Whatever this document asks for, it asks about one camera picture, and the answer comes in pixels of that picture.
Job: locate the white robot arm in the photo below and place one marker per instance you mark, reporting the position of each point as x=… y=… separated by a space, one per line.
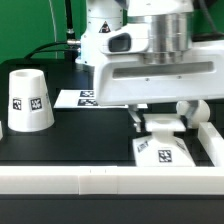
x=106 y=16

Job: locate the white marker tag sheet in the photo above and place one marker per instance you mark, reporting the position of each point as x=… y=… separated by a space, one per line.
x=74 y=99

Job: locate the white front fence rail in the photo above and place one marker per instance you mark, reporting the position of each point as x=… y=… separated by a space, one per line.
x=111 y=180

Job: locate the white lamp shade cone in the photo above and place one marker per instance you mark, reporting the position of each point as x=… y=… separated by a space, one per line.
x=29 y=107

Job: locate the white lamp bulb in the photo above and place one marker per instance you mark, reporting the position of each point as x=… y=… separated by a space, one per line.
x=195 y=112

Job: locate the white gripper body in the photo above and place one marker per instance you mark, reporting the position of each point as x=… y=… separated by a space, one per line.
x=157 y=62

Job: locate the white left fence rail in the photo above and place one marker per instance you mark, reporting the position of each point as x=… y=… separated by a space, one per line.
x=1 y=131

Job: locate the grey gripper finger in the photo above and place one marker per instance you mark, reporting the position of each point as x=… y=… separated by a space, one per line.
x=132 y=109

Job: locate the white lamp base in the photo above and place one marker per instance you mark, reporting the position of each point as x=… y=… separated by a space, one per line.
x=161 y=148

